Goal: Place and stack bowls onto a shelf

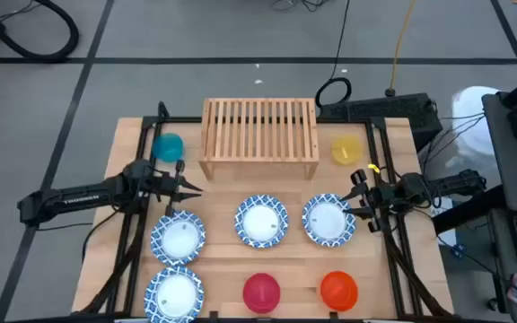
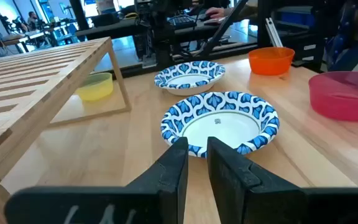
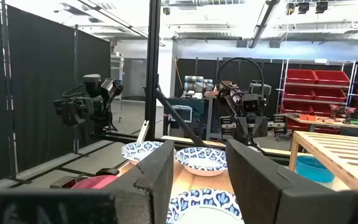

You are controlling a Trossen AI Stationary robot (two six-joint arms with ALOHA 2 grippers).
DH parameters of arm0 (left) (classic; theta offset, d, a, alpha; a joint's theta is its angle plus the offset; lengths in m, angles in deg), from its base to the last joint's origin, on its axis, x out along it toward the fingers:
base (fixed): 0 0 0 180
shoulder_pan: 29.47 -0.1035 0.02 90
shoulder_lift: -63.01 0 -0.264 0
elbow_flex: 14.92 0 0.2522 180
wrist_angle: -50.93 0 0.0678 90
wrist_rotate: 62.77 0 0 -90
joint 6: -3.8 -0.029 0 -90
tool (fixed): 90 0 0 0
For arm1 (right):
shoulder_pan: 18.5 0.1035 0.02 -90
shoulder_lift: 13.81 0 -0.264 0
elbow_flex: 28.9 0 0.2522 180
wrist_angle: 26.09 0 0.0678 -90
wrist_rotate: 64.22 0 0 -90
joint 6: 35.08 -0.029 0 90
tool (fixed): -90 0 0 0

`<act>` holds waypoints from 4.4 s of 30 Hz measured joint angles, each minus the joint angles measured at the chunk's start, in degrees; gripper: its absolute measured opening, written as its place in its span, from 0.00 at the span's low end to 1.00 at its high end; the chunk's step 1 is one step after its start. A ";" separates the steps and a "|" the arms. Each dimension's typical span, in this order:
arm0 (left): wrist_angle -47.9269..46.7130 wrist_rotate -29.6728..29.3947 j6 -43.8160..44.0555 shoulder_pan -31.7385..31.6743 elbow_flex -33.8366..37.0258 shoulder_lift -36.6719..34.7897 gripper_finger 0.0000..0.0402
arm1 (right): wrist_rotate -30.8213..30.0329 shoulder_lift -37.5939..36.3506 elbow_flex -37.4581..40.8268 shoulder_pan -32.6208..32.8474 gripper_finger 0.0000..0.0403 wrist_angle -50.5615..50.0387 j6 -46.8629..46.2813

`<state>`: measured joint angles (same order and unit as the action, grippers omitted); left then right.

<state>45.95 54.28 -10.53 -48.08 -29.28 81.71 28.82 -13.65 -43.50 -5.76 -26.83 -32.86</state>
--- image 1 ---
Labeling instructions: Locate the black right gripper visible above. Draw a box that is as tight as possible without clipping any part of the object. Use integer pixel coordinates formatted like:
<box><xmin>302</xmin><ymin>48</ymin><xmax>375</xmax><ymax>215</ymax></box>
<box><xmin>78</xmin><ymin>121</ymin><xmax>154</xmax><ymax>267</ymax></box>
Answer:
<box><xmin>340</xmin><ymin>169</ymin><xmax>399</xmax><ymax>233</ymax></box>

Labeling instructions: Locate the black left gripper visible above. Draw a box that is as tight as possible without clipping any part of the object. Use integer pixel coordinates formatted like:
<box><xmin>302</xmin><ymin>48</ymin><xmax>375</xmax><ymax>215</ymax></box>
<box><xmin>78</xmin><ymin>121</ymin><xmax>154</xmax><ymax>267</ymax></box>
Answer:
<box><xmin>150</xmin><ymin>159</ymin><xmax>204</xmax><ymax>217</ymax></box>

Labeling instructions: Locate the blue patterned paper bowl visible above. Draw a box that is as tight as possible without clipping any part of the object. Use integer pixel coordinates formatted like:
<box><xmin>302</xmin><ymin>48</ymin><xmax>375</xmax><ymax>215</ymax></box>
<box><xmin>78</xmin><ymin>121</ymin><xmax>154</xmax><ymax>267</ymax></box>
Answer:
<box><xmin>302</xmin><ymin>193</ymin><xmax>357</xmax><ymax>249</ymax></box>
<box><xmin>150</xmin><ymin>209</ymin><xmax>207</xmax><ymax>267</ymax></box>
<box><xmin>144</xmin><ymin>265</ymin><xmax>206</xmax><ymax>323</ymax></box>
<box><xmin>233</xmin><ymin>194</ymin><xmax>290</xmax><ymax>249</ymax></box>

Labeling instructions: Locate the teal plastic bowl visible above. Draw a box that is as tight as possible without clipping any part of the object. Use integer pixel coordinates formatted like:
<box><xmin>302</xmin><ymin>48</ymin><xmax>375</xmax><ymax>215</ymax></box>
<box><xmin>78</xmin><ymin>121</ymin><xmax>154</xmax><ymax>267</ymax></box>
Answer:
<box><xmin>151</xmin><ymin>132</ymin><xmax>185</xmax><ymax>163</ymax></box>

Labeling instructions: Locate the yellow plastic bowl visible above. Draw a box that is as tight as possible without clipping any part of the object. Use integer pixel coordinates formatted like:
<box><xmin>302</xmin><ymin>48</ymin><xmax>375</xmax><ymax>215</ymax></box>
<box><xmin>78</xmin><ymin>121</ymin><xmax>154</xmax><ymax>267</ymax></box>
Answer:
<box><xmin>330</xmin><ymin>134</ymin><xmax>364</xmax><ymax>166</ymax></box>

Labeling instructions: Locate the orange plastic bowl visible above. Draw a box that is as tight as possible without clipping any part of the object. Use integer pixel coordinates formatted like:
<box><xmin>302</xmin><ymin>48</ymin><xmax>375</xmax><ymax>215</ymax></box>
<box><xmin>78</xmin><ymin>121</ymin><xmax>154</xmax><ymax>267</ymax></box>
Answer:
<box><xmin>320</xmin><ymin>270</ymin><xmax>359</xmax><ymax>312</ymax></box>

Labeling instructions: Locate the red plastic bowl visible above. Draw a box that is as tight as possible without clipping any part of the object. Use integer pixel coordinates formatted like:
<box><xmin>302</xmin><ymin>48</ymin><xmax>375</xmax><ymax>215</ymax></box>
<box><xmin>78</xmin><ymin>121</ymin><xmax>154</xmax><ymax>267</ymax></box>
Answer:
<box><xmin>241</xmin><ymin>272</ymin><xmax>282</xmax><ymax>315</ymax></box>

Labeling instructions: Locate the wooden slatted shelf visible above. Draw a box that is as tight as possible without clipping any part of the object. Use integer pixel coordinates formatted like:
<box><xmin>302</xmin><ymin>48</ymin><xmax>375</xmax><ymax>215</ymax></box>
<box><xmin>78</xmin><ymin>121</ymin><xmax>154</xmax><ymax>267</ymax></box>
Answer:
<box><xmin>198</xmin><ymin>97</ymin><xmax>320</xmax><ymax>181</ymax></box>

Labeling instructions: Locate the black computer tower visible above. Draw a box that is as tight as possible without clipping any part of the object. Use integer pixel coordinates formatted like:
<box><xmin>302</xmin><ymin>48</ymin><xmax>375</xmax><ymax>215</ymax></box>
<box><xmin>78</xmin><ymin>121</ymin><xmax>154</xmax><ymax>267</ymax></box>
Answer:
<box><xmin>319</xmin><ymin>92</ymin><xmax>443</xmax><ymax>153</ymax></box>

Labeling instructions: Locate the white bin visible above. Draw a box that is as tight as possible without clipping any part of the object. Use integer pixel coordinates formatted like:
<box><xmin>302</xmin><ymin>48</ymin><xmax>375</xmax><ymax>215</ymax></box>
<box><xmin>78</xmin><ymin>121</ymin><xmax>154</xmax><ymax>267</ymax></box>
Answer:
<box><xmin>451</xmin><ymin>85</ymin><xmax>502</xmax><ymax>156</ymax></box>

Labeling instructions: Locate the black aluminium table frame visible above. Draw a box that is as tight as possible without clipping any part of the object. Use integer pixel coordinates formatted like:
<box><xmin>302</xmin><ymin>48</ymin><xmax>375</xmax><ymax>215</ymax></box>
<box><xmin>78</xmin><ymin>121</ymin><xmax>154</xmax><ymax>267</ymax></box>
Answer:
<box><xmin>76</xmin><ymin>100</ymin><xmax>455</xmax><ymax>323</ymax></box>

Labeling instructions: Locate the black hanging cable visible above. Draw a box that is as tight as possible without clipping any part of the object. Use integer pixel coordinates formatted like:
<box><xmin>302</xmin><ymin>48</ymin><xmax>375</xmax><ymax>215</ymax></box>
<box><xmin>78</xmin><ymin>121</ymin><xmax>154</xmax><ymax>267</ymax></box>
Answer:
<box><xmin>314</xmin><ymin>0</ymin><xmax>353</xmax><ymax>109</ymax></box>

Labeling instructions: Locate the yellow hanging cable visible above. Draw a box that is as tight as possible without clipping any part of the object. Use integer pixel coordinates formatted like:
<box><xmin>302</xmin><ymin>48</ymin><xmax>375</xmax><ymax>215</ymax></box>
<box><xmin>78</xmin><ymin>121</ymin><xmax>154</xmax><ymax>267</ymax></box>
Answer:
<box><xmin>387</xmin><ymin>0</ymin><xmax>417</xmax><ymax>98</ymax></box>

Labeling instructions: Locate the black vacuum hose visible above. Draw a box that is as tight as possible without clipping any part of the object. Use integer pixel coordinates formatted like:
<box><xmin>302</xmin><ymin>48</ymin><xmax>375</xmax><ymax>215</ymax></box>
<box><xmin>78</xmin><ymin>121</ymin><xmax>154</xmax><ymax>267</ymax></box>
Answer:
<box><xmin>0</xmin><ymin>0</ymin><xmax>80</xmax><ymax>64</ymax></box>

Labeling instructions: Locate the black cable bundle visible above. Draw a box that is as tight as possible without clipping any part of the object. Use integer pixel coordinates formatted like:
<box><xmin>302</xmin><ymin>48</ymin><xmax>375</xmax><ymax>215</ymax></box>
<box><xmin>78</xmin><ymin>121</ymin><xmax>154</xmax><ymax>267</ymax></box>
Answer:
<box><xmin>271</xmin><ymin>0</ymin><xmax>331</xmax><ymax>13</ymax></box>

